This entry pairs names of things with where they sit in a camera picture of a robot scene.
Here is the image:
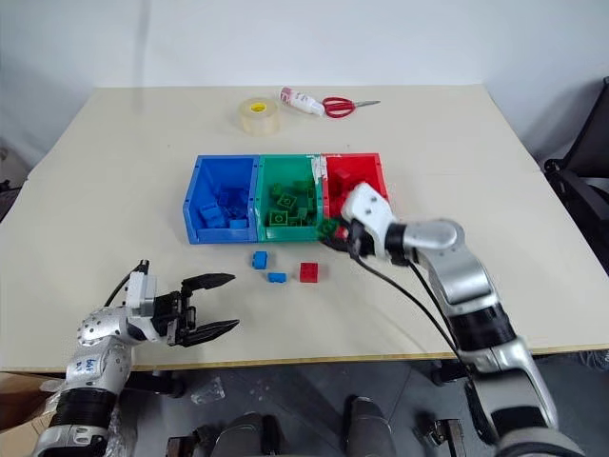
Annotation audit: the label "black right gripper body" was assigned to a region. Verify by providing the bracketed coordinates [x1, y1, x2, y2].
[345, 219, 382, 262]

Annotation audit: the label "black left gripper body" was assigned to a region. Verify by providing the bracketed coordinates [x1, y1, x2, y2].
[151, 288, 199, 347]

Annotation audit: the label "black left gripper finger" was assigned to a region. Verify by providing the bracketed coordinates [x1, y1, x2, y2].
[180, 272, 237, 293]
[182, 319, 241, 348]

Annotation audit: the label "red plastic bin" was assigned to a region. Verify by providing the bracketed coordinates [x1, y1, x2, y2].
[321, 152, 393, 219]

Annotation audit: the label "clear plastic bag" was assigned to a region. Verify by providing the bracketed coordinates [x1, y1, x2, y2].
[190, 376, 226, 406]

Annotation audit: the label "white tape strip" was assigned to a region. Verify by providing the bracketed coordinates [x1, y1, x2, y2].
[308, 153, 330, 187]

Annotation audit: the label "black table leg caster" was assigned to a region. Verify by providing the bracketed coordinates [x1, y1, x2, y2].
[124, 369, 186, 399]
[429, 360, 473, 387]

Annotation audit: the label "blue plastic bin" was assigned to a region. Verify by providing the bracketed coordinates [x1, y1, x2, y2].
[182, 153, 262, 246]

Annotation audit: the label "green plastic bin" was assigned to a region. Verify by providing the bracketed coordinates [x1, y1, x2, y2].
[253, 153, 330, 243]

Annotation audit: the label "dark rounded shape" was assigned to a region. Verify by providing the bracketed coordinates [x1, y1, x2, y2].
[345, 395, 397, 457]
[219, 412, 283, 457]

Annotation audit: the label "white glue bottle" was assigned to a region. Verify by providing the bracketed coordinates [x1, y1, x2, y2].
[278, 86, 326, 117]

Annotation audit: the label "clear packing tape roll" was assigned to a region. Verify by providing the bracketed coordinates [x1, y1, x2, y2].
[236, 96, 282, 138]

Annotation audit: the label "brown cardboard box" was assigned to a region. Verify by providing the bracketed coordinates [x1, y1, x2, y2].
[0, 370, 61, 457]

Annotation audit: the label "black office chair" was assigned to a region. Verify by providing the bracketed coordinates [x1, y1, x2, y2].
[543, 77, 609, 278]

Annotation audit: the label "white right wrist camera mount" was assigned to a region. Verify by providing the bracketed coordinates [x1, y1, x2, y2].
[340, 181, 399, 261]

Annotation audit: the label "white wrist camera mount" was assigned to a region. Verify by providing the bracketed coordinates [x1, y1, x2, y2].
[124, 259, 163, 344]
[340, 181, 399, 261]

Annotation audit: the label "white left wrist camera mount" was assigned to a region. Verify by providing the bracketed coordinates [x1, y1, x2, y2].
[124, 259, 163, 344]

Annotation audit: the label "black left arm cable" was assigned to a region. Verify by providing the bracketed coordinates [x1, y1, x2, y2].
[103, 265, 145, 308]

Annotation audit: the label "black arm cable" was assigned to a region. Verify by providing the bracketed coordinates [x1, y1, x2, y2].
[352, 251, 465, 363]
[407, 260, 501, 444]
[103, 265, 145, 308]

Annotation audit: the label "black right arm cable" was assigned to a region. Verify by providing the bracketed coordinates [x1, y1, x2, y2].
[352, 251, 465, 363]
[407, 260, 501, 444]

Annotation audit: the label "red handled scissors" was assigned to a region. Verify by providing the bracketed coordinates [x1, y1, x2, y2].
[322, 96, 383, 118]

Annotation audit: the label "dark equipment at wall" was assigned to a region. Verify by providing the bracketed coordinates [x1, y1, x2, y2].
[0, 146, 26, 223]

